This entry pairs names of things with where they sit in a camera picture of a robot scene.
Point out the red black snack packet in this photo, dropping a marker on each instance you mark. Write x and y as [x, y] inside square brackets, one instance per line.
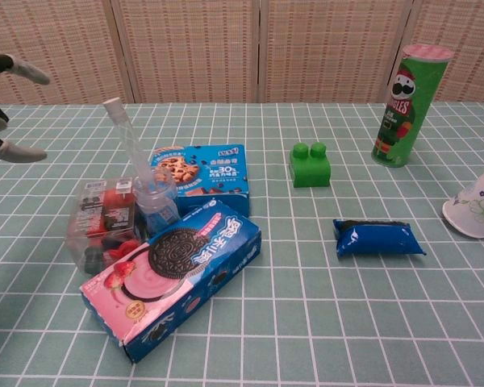
[101, 217]

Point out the clear plastic cup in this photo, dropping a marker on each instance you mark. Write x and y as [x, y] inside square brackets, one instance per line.
[157, 205]

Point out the bamboo folding screen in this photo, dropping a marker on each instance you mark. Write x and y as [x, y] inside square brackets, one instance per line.
[226, 48]

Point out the blue chocolate chip cookie box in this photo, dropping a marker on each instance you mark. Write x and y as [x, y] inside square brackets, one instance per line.
[214, 169]

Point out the pink blue Oreo box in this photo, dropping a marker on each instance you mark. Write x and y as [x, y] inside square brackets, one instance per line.
[177, 274]

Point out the green toy brick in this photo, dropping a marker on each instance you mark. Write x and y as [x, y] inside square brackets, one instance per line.
[310, 169]

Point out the green Pringles can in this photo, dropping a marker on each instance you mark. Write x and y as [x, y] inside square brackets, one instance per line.
[411, 105]

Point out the green grid tablecloth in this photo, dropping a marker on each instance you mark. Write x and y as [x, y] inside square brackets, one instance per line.
[326, 322]

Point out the blue Oreo snack packet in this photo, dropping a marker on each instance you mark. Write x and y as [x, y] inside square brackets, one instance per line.
[379, 242]

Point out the white floral paper cup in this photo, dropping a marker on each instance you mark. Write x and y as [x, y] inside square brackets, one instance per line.
[474, 209]

